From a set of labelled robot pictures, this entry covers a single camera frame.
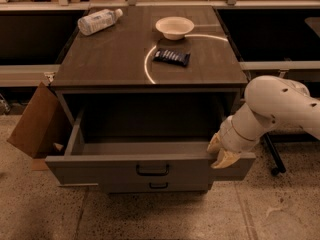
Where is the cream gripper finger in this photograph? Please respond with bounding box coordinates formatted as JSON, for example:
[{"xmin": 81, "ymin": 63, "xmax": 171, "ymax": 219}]
[
  {"xmin": 207, "ymin": 133, "xmax": 222, "ymax": 154},
  {"xmin": 211, "ymin": 149, "xmax": 240, "ymax": 169}
]

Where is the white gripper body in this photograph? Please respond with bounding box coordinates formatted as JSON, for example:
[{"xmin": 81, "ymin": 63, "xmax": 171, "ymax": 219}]
[{"xmin": 219, "ymin": 116, "xmax": 259, "ymax": 153}]

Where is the grey top drawer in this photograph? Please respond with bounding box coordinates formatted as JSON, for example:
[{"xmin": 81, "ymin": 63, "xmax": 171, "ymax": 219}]
[{"xmin": 46, "ymin": 106, "xmax": 255, "ymax": 185}]

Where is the grey drawer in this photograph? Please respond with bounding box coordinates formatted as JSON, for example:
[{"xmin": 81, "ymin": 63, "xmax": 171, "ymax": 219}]
[
  {"xmin": 99, "ymin": 182, "xmax": 212, "ymax": 193},
  {"xmin": 46, "ymin": 106, "xmax": 255, "ymax": 185}
]

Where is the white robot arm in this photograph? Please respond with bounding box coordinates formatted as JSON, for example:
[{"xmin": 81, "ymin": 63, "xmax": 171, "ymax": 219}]
[{"xmin": 207, "ymin": 75, "xmax": 320, "ymax": 169}]

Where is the dark wooden drawer cabinet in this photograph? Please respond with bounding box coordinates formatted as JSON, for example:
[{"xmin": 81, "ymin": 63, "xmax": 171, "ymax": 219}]
[{"xmin": 49, "ymin": 5, "xmax": 250, "ymax": 195}]

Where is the grey bottom drawer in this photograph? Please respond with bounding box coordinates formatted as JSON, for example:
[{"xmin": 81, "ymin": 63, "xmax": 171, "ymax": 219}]
[{"xmin": 99, "ymin": 182, "xmax": 212, "ymax": 193}]

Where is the black wheeled stand leg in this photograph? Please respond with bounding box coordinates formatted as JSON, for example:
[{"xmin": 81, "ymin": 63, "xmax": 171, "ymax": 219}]
[{"xmin": 264, "ymin": 134, "xmax": 286, "ymax": 176}]

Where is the dark blue snack bar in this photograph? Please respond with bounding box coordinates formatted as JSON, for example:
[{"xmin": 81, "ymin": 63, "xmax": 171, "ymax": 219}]
[{"xmin": 153, "ymin": 48, "xmax": 190, "ymax": 67}]

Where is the white bowl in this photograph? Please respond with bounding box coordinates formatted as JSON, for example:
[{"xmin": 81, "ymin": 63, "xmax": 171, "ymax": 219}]
[{"xmin": 155, "ymin": 17, "xmax": 194, "ymax": 40}]

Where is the clear plastic water bottle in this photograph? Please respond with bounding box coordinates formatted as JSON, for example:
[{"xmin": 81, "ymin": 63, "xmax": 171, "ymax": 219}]
[{"xmin": 77, "ymin": 9, "xmax": 123, "ymax": 36}]

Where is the brown cardboard box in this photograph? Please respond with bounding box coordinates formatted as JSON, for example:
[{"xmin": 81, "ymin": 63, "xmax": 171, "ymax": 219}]
[{"xmin": 7, "ymin": 83, "xmax": 72, "ymax": 171}]

